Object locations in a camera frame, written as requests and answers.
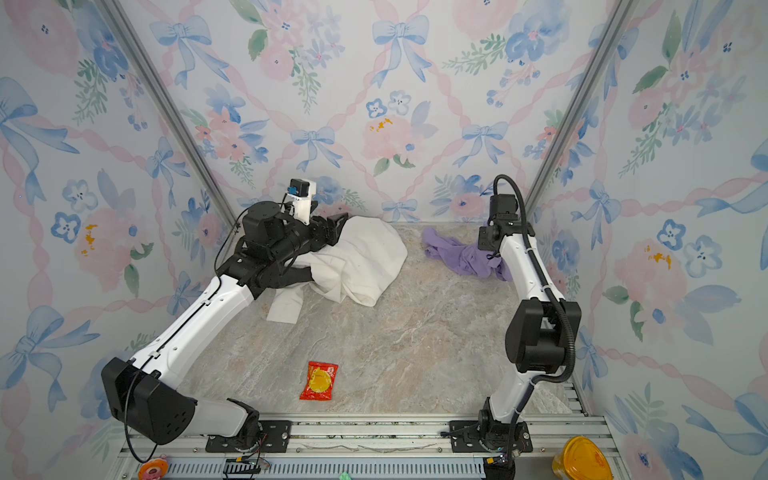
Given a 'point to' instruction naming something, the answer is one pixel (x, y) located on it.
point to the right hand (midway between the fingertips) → (497, 238)
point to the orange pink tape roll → (154, 468)
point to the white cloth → (362, 266)
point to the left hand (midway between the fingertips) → (331, 204)
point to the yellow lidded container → (581, 459)
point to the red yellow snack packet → (320, 381)
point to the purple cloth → (468, 259)
